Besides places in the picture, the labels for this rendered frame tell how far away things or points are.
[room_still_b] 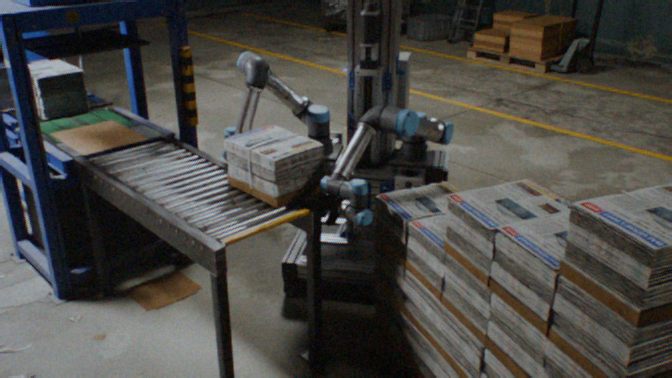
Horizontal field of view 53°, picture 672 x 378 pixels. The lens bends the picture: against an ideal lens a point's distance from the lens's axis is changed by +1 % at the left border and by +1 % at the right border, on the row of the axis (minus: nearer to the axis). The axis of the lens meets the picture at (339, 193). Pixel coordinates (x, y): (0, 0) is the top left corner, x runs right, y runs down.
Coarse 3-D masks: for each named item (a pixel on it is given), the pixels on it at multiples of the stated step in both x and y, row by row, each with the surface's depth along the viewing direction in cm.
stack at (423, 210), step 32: (416, 192) 299; (448, 192) 298; (384, 224) 294; (416, 224) 270; (384, 256) 300; (416, 256) 270; (448, 256) 247; (416, 288) 274; (448, 288) 251; (480, 288) 230; (384, 320) 312; (448, 320) 254; (480, 320) 233; (512, 320) 216; (384, 352) 318; (416, 352) 285; (448, 352) 259; (480, 352) 236; (512, 352) 218; (544, 352) 203
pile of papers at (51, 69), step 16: (32, 64) 422; (48, 64) 423; (64, 64) 423; (32, 80) 399; (48, 80) 398; (64, 80) 404; (80, 80) 411; (48, 96) 401; (64, 96) 408; (80, 96) 414; (48, 112) 404; (64, 112) 410; (80, 112) 417
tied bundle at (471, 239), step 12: (552, 192) 242; (456, 216) 237; (468, 216) 229; (456, 228) 239; (468, 228) 231; (480, 228) 224; (456, 240) 239; (468, 240) 232; (480, 240) 225; (492, 240) 218; (468, 252) 233; (480, 252) 226; (492, 252) 220; (480, 264) 227
